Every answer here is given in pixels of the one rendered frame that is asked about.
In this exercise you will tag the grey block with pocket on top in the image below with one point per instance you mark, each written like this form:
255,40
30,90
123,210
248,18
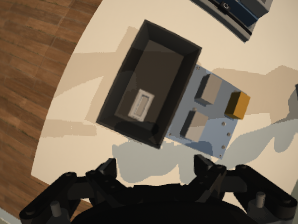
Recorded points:
142,106

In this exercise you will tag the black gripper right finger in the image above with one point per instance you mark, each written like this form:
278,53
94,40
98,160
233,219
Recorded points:
264,202

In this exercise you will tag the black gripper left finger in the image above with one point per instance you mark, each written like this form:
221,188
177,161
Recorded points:
52,206

